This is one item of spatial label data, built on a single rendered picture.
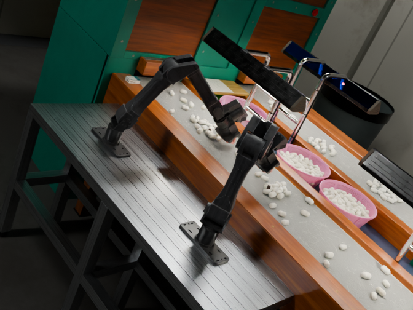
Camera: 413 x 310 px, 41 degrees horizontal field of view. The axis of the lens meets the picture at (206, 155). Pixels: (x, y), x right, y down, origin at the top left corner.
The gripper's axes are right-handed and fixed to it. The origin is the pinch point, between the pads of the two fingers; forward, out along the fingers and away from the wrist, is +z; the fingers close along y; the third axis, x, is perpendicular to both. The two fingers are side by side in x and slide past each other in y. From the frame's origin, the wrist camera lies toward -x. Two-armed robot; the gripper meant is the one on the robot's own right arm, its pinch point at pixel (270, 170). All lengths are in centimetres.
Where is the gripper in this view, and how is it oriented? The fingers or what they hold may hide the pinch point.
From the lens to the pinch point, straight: 219.6
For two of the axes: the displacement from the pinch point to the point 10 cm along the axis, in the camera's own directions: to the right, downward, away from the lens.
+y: -5.7, -5.7, 5.9
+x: -7.6, 6.5, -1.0
